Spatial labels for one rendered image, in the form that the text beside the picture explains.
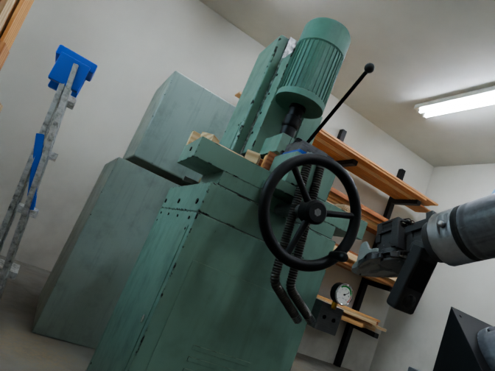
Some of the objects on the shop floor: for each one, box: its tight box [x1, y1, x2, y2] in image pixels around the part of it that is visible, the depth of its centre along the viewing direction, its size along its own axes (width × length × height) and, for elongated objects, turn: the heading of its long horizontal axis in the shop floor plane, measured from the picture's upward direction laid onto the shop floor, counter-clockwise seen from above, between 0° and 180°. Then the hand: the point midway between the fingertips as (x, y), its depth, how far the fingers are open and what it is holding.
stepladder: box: [0, 44, 97, 300], centre depth 156 cm, size 27×25×116 cm
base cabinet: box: [86, 208, 326, 371], centre depth 127 cm, size 45×58×71 cm
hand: (356, 273), depth 79 cm, fingers closed
